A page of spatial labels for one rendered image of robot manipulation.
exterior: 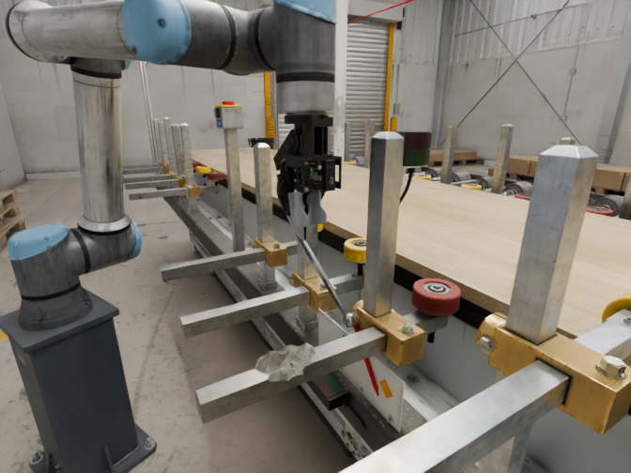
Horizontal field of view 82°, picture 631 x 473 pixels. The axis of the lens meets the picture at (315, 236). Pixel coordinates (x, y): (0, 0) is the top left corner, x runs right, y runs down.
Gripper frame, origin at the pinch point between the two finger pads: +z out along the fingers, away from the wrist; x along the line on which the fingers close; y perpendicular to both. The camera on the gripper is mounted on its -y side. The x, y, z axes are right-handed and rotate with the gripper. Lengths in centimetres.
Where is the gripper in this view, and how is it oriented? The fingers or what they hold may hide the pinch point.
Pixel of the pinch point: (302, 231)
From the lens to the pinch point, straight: 65.4
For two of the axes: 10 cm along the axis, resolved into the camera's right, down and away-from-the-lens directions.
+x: 8.7, -1.6, 4.7
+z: 0.1, 9.5, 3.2
